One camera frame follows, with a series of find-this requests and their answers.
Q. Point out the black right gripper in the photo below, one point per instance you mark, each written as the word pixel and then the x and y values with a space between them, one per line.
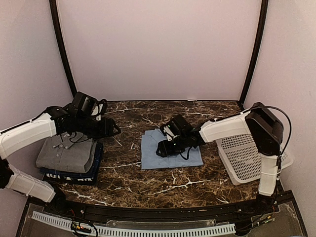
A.
pixel 165 149

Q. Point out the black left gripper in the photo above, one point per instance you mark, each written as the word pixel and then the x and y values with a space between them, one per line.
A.
pixel 104 130

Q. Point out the navy plaid shirt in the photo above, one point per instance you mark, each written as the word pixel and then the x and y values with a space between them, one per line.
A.
pixel 90 174

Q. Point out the grey button shirt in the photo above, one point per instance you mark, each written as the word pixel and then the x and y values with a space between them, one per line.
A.
pixel 64 153

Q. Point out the black printed shirt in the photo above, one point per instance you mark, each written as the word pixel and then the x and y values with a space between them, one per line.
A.
pixel 90 181

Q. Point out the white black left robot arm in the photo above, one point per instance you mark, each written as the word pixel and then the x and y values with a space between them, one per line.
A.
pixel 20 144

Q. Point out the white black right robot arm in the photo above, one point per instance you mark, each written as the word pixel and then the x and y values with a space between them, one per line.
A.
pixel 258 121

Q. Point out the white plastic mesh basket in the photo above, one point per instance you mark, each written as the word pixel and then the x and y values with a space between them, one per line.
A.
pixel 240 157

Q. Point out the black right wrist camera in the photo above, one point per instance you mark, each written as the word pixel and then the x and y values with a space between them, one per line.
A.
pixel 177 126

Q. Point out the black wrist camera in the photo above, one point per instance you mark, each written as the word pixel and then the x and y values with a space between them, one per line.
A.
pixel 85 106
pixel 177 126

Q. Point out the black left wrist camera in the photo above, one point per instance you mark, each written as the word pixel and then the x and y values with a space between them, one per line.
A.
pixel 85 106

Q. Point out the white slotted cable duct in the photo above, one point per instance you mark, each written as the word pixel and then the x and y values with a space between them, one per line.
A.
pixel 136 229

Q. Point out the black front rail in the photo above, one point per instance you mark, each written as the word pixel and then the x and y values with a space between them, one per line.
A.
pixel 239 212

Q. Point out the black left frame post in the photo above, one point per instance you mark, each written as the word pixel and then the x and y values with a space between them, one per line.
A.
pixel 61 46

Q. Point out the black frame post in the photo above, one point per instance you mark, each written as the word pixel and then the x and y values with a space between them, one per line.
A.
pixel 61 46
pixel 255 52

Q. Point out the black right frame post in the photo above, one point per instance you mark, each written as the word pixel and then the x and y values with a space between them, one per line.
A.
pixel 255 52

